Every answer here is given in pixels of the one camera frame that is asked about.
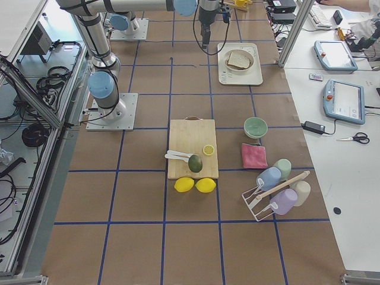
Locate black computer box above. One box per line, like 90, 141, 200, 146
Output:
268, 0, 296, 14

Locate white bread slice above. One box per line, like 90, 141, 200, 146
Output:
227, 52, 250, 69

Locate teach pendant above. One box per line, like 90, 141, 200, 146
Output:
313, 41, 358, 72
322, 80, 365, 125

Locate black power adapter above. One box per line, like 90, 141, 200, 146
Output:
271, 13, 296, 24

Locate yellow mug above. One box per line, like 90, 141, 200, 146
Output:
235, 0, 246, 7

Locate left whole lemon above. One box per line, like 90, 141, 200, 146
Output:
174, 177, 195, 193

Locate blue cup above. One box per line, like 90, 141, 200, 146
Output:
256, 167, 281, 191

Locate wooden dish rack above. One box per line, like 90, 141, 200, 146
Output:
224, 0, 252, 12

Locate right whole lemon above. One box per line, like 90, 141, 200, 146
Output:
195, 178, 216, 194

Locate green cup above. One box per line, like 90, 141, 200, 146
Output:
273, 159, 292, 181

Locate aluminium frame post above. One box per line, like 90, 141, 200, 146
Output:
278, 0, 314, 68

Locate scissors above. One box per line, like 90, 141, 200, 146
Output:
337, 132, 370, 144

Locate beige cup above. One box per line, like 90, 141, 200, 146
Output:
290, 180, 311, 207

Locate near teach pendant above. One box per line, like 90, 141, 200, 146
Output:
322, 80, 365, 125

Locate white round plate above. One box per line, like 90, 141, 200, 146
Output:
223, 49, 255, 71

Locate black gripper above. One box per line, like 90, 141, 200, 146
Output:
198, 4, 230, 48

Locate avocado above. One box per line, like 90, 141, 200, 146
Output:
188, 154, 203, 173

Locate light green bowl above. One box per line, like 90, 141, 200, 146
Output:
243, 117, 268, 139

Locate pink cloth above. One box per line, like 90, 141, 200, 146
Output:
242, 143, 268, 169

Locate small power brick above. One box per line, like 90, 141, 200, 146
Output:
301, 121, 325, 135

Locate far teach pendant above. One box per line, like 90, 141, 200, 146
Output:
313, 41, 358, 72

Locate whole lemon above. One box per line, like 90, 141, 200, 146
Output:
195, 178, 216, 194
174, 177, 195, 193

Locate cream bear tray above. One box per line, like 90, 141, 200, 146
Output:
218, 43, 263, 86

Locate purple cup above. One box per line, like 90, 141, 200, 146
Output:
270, 188, 298, 215

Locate white wire cup rack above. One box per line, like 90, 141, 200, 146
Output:
242, 170, 310, 222

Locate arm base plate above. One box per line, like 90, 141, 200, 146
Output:
85, 93, 138, 131
110, 18, 149, 42

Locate wooden cutting board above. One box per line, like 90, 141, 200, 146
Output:
167, 119, 219, 179

